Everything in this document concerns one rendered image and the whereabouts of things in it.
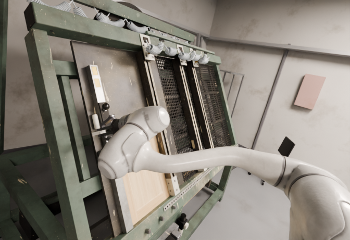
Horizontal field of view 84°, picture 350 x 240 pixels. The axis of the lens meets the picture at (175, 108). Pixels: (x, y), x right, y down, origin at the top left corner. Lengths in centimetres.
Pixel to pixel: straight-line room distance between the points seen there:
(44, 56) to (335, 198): 114
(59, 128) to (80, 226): 45
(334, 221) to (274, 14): 463
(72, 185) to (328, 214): 92
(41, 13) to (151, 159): 84
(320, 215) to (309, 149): 414
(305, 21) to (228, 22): 164
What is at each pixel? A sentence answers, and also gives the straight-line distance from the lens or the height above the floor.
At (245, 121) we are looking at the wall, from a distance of 491.
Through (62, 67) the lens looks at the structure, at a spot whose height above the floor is 168.
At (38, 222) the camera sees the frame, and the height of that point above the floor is 79.
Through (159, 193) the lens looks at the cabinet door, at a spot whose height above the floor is 94.
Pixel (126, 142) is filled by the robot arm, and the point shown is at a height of 159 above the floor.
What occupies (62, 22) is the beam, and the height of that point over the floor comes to 191.
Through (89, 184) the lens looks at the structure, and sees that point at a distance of 118.
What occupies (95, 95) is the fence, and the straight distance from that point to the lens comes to 117.
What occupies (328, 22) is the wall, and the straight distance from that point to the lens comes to 468.
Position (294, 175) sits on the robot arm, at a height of 161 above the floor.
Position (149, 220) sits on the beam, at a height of 88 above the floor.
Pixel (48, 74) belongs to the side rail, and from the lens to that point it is 107.
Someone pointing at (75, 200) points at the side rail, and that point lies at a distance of 106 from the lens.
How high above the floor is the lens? 187
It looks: 15 degrees down
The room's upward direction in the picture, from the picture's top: 12 degrees clockwise
